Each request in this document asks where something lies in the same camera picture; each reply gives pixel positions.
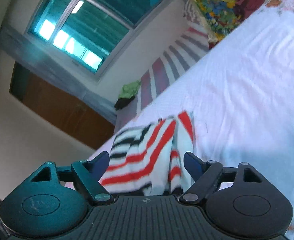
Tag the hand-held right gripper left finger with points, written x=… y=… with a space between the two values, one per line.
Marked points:
x=100 y=164

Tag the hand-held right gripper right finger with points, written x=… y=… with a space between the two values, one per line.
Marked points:
x=193 y=165

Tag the red black white striped garment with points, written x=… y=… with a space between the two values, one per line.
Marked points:
x=137 y=155

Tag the black cloth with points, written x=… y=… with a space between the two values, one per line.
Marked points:
x=123 y=103

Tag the brown wooden door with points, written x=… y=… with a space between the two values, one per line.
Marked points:
x=61 y=110

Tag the green cloth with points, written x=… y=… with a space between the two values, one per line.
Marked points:
x=130 y=89

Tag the red grey striped blanket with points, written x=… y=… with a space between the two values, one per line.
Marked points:
x=162 y=72

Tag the teal glass window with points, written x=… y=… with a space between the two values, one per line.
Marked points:
x=99 y=17

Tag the colourful patterned pillow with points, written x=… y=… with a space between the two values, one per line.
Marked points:
x=217 y=12

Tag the maroon cloth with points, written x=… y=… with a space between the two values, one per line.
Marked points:
x=253 y=5

